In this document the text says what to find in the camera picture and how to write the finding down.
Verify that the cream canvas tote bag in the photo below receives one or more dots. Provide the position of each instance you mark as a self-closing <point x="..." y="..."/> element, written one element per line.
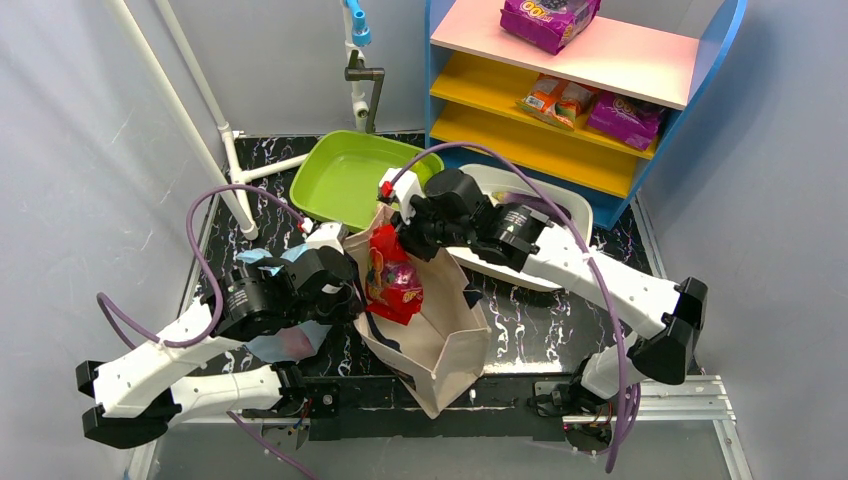
<point x="441" y="352"/>

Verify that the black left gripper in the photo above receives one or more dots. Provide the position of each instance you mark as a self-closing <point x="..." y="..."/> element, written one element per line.
<point x="346" y="291"/>

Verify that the purple snack bag lower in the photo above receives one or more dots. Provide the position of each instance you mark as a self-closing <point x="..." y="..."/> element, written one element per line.
<point x="634" y="122"/>

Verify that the light blue printed plastic bag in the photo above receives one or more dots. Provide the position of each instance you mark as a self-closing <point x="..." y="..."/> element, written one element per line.
<point x="291" y="344"/>

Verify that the red snack bag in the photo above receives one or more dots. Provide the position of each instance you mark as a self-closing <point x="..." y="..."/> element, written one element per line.
<point x="393" y="288"/>

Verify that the white pipe frame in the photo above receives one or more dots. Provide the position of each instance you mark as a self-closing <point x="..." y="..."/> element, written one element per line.
<point x="155" y="33"/>

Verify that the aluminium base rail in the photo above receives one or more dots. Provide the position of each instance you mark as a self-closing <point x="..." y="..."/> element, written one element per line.
<point x="702" y="398"/>

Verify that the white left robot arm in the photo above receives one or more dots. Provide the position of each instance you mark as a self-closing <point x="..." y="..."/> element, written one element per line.
<point x="143" y="393"/>

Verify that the purple eggplant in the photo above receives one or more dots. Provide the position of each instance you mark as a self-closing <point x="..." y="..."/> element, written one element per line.
<point x="532" y="206"/>

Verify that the green rectangular tray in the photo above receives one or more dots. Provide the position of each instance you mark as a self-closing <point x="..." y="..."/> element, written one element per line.
<point x="338" y="180"/>

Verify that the green pear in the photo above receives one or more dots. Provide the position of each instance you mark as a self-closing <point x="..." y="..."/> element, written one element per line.
<point x="425" y="168"/>

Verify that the orange snack bag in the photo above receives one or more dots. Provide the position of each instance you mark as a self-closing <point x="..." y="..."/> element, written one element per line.
<point x="557" y="102"/>

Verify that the purple snack bag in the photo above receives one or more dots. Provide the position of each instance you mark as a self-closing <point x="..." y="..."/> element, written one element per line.
<point x="548" y="24"/>
<point x="634" y="122"/>

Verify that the white rectangular tray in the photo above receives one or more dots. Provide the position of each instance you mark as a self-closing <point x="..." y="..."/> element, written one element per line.
<point x="489" y="180"/>

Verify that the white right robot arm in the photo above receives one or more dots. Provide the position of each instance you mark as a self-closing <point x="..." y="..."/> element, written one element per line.
<point x="665" y="318"/>

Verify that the purple snack bag top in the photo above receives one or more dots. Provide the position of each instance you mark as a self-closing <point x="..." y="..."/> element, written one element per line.
<point x="548" y="24"/>

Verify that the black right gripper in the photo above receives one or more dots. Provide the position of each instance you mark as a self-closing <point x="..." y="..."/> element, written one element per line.
<point x="416" y="237"/>

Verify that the grey faucet on pipe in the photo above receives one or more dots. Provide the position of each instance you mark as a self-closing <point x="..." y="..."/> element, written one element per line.
<point x="366" y="82"/>

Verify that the blue shelf with coloured boards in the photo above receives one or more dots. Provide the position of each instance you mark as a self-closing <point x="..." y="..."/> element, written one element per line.
<point x="477" y="71"/>

